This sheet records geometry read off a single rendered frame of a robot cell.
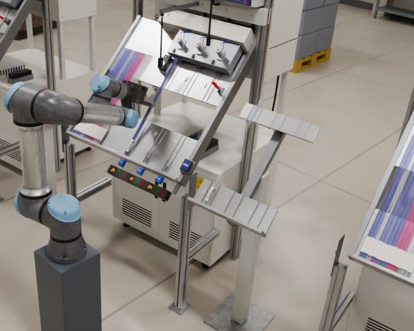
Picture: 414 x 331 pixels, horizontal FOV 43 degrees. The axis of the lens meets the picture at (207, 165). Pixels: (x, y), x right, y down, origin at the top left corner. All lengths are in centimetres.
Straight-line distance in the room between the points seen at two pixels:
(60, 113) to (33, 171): 28
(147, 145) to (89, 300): 71
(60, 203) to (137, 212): 106
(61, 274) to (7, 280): 89
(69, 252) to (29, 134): 46
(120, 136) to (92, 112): 58
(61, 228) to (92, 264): 22
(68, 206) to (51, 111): 37
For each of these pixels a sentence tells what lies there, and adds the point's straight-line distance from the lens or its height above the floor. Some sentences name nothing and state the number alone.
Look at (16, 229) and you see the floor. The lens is 325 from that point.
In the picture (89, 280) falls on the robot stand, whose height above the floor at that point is 44.
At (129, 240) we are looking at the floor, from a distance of 309.
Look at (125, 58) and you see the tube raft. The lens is 270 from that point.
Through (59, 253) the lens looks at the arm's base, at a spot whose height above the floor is 59.
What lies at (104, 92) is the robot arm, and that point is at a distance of 219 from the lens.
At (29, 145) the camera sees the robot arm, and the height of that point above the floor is 99.
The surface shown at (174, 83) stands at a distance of 250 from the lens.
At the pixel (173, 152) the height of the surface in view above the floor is 79.
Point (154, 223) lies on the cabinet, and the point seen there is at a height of 16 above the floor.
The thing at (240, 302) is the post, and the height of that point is 14.
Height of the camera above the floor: 186
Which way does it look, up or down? 29 degrees down
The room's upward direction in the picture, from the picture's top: 5 degrees clockwise
